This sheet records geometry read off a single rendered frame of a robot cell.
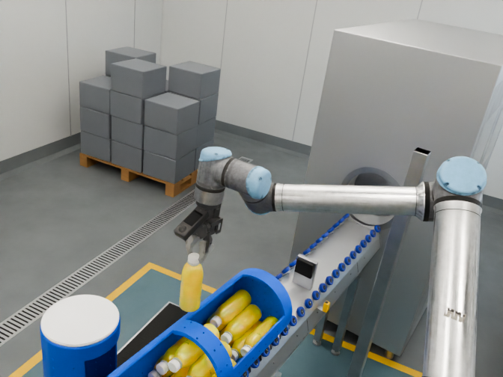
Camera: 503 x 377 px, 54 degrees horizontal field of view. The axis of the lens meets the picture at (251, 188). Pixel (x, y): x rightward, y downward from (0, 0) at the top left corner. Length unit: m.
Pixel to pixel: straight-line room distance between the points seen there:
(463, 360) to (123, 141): 4.36
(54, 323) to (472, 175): 1.49
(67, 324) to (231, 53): 5.09
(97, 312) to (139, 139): 3.19
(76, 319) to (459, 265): 1.36
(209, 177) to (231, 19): 5.19
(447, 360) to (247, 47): 5.61
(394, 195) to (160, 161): 3.70
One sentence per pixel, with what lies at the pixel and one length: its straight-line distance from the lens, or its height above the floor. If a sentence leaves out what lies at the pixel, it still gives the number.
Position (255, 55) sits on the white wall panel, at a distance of 6.45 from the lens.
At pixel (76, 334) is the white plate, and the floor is 1.04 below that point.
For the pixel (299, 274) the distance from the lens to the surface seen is 2.39.
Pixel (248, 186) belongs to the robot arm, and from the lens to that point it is 1.38.
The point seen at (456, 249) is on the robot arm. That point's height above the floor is 1.77.
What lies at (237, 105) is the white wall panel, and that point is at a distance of 6.68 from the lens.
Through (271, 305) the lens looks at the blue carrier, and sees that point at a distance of 2.00.
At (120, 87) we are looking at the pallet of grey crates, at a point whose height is 0.98.
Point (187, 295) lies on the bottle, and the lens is 1.65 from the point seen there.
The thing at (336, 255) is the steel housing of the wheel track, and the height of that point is 0.93.
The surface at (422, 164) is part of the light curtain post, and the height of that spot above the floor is 1.65.
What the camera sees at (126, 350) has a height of 0.15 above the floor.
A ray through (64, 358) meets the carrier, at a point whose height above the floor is 0.97.
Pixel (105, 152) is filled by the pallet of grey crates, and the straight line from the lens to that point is 5.36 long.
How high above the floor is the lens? 2.36
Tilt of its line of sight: 26 degrees down
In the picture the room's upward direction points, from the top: 8 degrees clockwise
